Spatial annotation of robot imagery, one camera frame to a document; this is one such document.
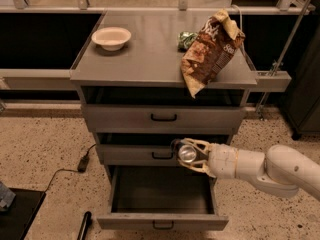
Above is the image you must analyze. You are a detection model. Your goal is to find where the grey drawer cabinet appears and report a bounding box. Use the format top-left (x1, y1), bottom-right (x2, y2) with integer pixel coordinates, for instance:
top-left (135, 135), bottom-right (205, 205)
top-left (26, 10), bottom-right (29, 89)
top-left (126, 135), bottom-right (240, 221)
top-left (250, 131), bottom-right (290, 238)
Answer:
top-left (69, 9), bottom-right (258, 172)

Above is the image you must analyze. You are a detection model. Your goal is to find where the grey middle drawer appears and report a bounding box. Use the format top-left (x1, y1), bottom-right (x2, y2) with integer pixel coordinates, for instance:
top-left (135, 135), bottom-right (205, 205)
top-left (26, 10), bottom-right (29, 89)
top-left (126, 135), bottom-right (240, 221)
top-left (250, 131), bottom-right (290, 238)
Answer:
top-left (97, 133), bottom-right (231, 166)

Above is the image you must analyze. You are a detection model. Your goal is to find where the black power adapter with cable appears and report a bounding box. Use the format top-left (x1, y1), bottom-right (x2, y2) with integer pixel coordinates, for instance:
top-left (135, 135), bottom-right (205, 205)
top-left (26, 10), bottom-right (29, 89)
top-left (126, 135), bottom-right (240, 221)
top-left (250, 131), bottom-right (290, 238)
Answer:
top-left (45, 144), bottom-right (95, 192)

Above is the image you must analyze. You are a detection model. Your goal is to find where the dark cabinet at right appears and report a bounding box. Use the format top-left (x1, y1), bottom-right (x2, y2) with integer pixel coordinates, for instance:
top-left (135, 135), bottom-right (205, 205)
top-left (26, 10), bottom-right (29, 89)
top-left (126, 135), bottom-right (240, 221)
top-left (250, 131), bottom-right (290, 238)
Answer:
top-left (280, 27), bottom-right (320, 140)

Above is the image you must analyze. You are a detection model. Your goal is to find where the grey bottom drawer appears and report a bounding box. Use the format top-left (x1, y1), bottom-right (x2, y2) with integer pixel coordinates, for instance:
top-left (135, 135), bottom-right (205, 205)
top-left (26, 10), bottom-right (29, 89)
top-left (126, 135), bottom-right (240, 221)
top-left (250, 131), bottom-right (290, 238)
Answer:
top-left (97, 166), bottom-right (228, 231)

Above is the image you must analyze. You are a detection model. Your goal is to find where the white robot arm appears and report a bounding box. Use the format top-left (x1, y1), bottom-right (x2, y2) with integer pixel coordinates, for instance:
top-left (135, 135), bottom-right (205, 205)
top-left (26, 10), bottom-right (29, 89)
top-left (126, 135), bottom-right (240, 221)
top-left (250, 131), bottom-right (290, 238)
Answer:
top-left (171, 138), bottom-right (320, 200)

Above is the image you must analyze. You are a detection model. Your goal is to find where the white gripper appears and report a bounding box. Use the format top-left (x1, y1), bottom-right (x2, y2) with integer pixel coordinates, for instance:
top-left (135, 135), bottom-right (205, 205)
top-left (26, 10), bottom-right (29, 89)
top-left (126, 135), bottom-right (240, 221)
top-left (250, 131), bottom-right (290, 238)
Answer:
top-left (178, 138), bottom-right (238, 179)

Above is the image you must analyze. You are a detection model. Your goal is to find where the green crumpled snack bag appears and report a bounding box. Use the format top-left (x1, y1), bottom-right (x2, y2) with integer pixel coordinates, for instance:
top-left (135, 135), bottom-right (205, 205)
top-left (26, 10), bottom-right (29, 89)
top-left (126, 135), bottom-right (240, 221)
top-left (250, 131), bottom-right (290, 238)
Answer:
top-left (178, 31), bottom-right (198, 50)

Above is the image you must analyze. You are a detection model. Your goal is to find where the metal diagonal pole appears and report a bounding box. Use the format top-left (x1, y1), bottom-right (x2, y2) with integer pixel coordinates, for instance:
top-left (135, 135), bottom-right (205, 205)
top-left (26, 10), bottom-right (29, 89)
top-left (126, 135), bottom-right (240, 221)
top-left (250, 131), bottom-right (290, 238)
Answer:
top-left (255, 0), bottom-right (311, 121)

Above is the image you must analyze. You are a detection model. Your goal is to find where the brown chip bag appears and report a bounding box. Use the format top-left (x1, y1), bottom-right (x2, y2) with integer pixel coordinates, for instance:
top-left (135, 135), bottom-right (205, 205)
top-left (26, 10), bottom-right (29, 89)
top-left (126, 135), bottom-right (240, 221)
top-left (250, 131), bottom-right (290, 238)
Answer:
top-left (180, 9), bottom-right (245, 98)

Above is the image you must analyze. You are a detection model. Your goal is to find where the white bowl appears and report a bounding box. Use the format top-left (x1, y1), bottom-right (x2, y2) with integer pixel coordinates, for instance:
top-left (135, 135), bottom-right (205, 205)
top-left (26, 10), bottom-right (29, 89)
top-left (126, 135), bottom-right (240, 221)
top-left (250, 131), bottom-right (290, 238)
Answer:
top-left (91, 27), bottom-right (131, 51)

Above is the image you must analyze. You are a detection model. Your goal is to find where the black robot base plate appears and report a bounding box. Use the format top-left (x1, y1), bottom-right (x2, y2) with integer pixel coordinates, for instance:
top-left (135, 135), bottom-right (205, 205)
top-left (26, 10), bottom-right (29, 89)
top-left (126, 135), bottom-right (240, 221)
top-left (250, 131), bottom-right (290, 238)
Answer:
top-left (0, 188), bottom-right (46, 240)

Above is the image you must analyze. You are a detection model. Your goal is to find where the grey top drawer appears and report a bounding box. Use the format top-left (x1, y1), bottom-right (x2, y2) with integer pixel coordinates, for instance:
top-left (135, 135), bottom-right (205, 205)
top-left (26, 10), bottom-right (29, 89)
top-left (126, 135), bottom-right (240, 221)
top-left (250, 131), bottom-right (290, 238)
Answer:
top-left (81, 86), bottom-right (244, 135)

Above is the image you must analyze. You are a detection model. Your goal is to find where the redbull can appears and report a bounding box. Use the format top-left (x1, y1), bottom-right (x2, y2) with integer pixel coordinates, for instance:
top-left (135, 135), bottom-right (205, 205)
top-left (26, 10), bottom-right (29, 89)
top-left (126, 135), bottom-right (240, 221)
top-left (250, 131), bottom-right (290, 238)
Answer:
top-left (171, 139), bottom-right (197, 163)

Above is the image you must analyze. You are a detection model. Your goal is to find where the blue grey object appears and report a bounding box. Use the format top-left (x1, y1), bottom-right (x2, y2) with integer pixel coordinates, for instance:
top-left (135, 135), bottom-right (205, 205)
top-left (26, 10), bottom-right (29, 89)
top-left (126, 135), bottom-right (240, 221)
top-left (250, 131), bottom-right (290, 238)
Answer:
top-left (0, 181), bottom-right (16, 212)

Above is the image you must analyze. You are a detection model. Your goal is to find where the grey drawer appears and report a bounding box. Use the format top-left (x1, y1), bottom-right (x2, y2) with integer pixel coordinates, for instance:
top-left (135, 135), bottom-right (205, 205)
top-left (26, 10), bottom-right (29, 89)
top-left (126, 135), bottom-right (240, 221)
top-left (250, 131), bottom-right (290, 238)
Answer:
top-left (97, 166), bottom-right (228, 231)
top-left (97, 133), bottom-right (231, 166)
top-left (81, 86), bottom-right (244, 135)

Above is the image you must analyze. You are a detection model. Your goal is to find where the black cylindrical handle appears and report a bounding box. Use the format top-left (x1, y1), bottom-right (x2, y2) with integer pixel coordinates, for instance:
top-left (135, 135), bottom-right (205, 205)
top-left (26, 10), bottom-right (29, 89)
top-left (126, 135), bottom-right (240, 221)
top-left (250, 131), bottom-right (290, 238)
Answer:
top-left (77, 211), bottom-right (92, 240)

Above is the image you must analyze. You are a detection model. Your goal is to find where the white cable on counter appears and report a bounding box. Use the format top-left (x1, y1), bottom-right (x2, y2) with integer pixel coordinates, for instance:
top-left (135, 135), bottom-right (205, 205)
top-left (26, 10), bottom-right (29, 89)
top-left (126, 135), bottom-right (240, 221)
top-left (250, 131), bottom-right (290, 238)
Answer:
top-left (229, 4), bottom-right (257, 72)

